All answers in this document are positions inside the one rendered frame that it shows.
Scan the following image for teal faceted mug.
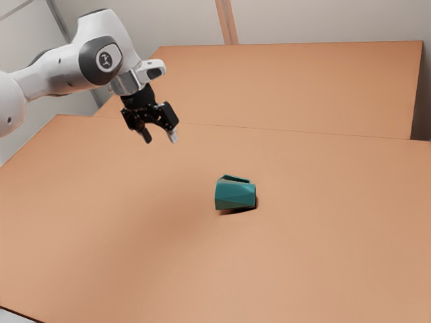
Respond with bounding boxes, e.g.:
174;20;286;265
214;174;257;211

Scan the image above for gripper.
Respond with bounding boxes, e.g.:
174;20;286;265
119;83;180;145

